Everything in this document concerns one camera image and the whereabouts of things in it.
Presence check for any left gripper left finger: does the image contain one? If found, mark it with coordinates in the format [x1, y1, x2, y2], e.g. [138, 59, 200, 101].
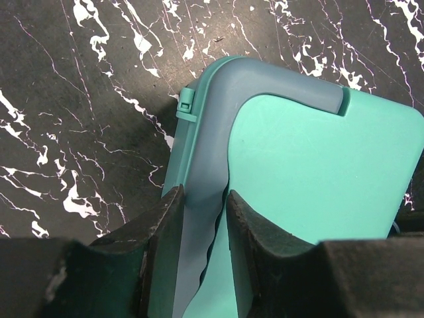
[1, 185, 184, 317]

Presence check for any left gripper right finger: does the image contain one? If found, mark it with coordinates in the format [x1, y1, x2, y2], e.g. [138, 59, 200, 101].
[227, 191, 423, 317]

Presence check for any green medicine kit box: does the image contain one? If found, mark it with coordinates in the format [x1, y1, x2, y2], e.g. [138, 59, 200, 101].
[163, 56, 423, 317]

